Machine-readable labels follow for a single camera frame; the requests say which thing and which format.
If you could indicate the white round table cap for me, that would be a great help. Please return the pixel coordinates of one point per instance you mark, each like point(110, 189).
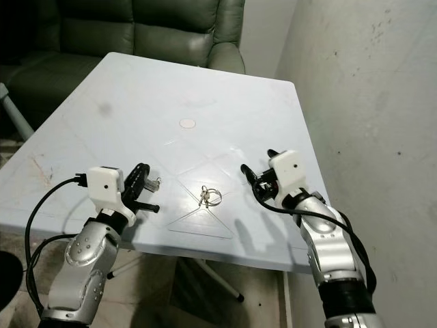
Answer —
point(187, 124)

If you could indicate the small grey side table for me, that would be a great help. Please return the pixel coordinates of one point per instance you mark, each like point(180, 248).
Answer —
point(13, 109)

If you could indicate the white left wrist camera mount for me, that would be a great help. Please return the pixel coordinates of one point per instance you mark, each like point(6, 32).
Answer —
point(106, 181)

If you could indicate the black round stool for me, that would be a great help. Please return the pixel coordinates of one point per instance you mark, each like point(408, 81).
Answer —
point(9, 277)

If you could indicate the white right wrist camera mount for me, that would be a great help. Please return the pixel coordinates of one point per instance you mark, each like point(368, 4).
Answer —
point(289, 167)

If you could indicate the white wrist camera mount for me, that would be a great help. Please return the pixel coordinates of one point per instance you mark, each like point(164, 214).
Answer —
point(106, 181)
point(289, 167)

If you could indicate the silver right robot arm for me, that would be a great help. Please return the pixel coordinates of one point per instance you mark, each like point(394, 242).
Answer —
point(331, 239)

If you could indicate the light blue plastic table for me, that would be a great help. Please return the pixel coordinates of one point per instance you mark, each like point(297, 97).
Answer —
point(150, 89)

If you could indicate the dark green leather sofa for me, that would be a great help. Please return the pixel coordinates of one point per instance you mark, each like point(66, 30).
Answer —
point(143, 34)

